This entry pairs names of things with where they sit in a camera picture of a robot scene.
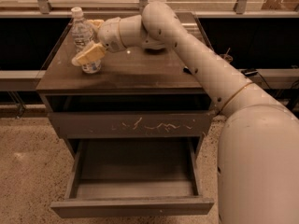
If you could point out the plastic cup with straw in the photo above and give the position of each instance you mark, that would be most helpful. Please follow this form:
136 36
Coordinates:
226 56

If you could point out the open lower drawer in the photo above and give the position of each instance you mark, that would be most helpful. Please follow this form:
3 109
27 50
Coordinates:
134 177

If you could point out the black power adapter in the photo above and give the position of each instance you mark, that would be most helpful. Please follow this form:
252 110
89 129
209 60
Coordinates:
249 72

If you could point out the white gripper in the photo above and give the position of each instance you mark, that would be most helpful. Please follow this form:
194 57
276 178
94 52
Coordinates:
109 34

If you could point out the white ceramic bowl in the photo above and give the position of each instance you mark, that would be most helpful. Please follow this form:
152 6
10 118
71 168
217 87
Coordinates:
153 46

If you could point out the clear plastic water bottle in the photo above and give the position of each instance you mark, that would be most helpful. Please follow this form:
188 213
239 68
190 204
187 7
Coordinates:
82 33

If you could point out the black remote control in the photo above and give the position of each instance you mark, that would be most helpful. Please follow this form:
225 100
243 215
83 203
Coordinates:
187 70

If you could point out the brown drawer cabinet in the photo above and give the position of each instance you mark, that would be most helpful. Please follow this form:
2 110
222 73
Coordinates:
134 80

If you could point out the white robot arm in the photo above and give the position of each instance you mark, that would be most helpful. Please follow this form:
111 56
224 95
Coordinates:
258 153

